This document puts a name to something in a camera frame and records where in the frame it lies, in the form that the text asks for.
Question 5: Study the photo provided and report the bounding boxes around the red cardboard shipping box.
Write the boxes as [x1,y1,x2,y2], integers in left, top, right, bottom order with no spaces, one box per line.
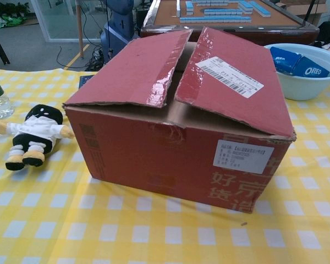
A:
[62,26,298,215]

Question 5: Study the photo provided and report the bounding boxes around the dark blue rectangular case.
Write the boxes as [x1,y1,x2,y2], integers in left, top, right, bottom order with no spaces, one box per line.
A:
[79,75,97,89]

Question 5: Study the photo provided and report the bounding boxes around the blue Oreo packet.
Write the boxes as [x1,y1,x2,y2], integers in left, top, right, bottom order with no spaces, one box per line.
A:
[269,46,330,78]

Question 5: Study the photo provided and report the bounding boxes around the yellow white checkered tablecloth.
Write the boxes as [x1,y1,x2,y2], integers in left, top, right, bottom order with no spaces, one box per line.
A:
[0,67,330,264]

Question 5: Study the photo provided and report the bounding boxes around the brown mahjong table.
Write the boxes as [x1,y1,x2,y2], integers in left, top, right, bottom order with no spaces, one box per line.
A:
[140,0,320,46]

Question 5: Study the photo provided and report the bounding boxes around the black-headed plush doll white coat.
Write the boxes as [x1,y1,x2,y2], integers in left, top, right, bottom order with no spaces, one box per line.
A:
[0,103,75,171]

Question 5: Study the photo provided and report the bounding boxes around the wooden pole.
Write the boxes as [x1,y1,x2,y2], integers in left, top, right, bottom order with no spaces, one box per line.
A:
[75,0,85,59]

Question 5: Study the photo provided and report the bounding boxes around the light blue plastic basin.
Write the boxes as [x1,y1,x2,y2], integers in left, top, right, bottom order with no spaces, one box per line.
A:
[263,43,330,101]

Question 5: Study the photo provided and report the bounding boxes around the white framed glass partition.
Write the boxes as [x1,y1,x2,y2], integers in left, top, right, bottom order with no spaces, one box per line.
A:
[30,0,105,43]

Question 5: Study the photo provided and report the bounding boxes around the green bags pile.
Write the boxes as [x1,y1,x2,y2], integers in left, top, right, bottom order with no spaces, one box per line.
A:
[0,13,27,28]

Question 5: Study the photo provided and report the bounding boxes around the black floor cables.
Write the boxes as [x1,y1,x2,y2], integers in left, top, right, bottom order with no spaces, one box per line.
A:
[57,43,111,69]

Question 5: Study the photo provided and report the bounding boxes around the blue machine pedestal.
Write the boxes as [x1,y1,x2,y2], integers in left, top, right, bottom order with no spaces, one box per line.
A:
[100,0,141,65]

